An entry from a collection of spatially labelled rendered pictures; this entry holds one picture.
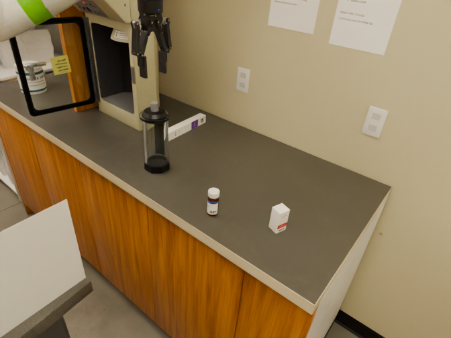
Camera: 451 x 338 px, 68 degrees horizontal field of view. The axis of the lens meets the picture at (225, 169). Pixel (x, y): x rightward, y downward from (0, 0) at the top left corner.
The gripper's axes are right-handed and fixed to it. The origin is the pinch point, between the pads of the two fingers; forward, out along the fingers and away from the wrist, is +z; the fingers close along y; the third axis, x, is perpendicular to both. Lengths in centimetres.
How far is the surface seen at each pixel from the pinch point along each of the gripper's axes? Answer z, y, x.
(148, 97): 24.6, -20.4, -28.5
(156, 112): 15.5, 1.0, 1.6
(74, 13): -6, -12, -66
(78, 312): 134, 32, -33
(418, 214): 48, -58, 87
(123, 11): -12.0, -10.8, -28.6
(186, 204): 39.4, 9.0, 24.6
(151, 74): 14.3, -22.7, -28.6
